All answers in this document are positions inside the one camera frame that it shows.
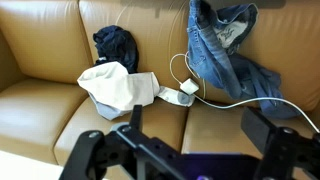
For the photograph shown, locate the dark navy garment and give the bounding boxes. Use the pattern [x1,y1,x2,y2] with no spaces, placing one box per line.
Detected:
[93,25,139,74]

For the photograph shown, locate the white charging cable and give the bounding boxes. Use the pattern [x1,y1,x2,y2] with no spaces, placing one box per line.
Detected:
[169,51,320,134]

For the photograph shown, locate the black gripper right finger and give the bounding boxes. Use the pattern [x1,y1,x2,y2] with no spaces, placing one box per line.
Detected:
[241,107,276,154]

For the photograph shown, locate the tan leather sofa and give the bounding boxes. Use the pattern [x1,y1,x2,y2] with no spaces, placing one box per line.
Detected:
[0,0,320,165]

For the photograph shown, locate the blue denim jeans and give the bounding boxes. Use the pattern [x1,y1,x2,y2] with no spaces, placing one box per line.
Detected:
[187,0,300,119]

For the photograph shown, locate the white power adapter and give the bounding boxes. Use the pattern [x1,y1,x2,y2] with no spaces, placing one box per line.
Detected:
[180,79,199,95]

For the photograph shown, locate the beige cloth garment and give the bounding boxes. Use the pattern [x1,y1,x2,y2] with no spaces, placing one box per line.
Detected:
[77,62,160,121]

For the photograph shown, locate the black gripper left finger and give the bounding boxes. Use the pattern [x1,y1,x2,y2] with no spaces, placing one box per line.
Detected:
[129,105,142,130]

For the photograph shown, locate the grey white sock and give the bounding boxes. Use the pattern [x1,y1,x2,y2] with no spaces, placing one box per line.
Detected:
[158,86,194,107]

